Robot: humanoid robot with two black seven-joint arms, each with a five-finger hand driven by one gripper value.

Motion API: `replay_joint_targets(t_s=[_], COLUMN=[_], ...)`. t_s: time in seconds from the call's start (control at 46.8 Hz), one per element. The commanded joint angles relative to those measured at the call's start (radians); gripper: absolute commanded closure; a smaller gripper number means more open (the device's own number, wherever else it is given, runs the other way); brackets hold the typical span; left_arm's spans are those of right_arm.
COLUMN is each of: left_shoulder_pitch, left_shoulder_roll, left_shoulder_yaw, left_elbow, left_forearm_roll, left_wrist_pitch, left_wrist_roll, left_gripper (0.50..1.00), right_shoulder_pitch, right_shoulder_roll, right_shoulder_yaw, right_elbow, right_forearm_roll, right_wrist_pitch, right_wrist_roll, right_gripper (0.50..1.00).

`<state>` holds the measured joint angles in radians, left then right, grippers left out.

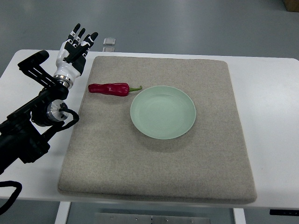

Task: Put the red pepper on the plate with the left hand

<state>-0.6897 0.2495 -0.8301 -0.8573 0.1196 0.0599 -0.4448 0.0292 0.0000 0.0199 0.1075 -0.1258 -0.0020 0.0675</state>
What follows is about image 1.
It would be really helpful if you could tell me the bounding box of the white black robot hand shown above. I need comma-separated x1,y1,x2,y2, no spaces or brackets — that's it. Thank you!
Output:
54,23,98,89

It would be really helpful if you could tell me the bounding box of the red pepper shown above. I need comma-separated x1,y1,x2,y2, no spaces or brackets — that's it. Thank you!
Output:
88,83,142,97

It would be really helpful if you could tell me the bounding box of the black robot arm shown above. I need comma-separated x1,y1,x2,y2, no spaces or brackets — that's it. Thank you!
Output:
0,50,79,173

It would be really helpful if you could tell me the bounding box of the light green plate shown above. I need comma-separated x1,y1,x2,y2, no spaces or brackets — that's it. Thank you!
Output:
130,85,196,140

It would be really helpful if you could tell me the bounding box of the beige fabric mat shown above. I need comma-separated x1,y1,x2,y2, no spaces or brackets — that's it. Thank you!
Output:
58,56,257,204

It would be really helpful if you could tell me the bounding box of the white table leg left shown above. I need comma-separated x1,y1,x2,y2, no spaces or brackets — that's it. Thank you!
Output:
54,202,71,224

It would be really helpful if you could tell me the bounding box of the white table leg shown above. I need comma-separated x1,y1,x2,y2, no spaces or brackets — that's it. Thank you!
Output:
54,202,71,224
233,208,246,224

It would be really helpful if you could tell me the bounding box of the cardboard box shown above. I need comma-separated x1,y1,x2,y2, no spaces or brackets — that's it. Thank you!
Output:
283,0,299,12

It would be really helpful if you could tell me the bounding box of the white table leg right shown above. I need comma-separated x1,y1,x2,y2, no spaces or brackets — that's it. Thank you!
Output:
233,208,246,224

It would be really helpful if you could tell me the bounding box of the black table control panel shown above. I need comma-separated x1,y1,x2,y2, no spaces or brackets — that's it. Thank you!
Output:
269,209,299,216

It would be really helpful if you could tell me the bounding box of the black braided cable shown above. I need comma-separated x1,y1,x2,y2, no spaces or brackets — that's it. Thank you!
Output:
0,181,23,215

